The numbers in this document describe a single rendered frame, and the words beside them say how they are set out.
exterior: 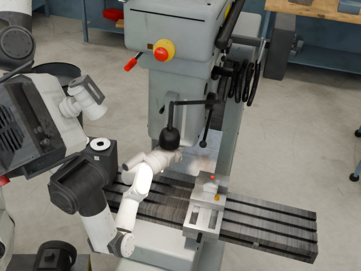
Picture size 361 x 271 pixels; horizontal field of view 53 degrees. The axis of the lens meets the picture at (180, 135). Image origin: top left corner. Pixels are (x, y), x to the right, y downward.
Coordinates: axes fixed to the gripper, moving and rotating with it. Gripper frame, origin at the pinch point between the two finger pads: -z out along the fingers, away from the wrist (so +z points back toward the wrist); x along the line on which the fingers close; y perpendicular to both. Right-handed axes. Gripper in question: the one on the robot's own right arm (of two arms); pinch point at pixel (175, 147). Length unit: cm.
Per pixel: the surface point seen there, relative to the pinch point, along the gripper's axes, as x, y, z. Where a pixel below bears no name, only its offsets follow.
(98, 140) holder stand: 36.2, 9.6, 10.6
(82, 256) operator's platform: 38, 84, 26
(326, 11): 50, 29, -362
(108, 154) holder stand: 26.8, 10.9, 12.9
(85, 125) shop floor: 178, 122, -92
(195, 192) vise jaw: -12.4, 18.3, -0.3
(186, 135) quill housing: -8.9, -14.0, 6.3
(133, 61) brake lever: 0, -47, 25
